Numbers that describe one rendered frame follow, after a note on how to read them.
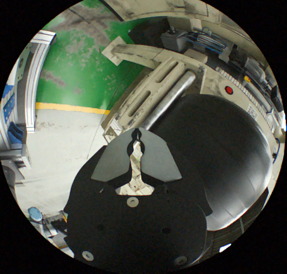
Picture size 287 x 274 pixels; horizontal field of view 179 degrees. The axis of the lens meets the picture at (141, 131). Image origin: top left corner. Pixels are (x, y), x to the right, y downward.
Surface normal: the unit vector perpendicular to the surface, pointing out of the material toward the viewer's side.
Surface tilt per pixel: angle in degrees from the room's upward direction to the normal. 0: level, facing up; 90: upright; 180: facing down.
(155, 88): 90
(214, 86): 90
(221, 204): 92
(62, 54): 0
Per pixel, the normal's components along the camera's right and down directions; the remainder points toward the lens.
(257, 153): -0.48, -0.14
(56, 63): 0.64, 0.66
